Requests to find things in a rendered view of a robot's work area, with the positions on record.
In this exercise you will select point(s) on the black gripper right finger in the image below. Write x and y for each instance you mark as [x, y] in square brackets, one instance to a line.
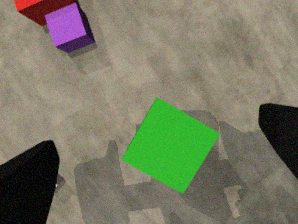
[280, 125]

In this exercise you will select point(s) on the purple block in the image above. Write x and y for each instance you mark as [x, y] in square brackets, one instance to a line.
[69, 28]

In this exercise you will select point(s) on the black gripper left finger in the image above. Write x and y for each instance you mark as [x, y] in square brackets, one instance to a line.
[27, 185]

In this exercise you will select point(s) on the red block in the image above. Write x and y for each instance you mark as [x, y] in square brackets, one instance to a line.
[36, 9]

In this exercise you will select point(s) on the green block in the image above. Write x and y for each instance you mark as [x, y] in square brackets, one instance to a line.
[170, 145]

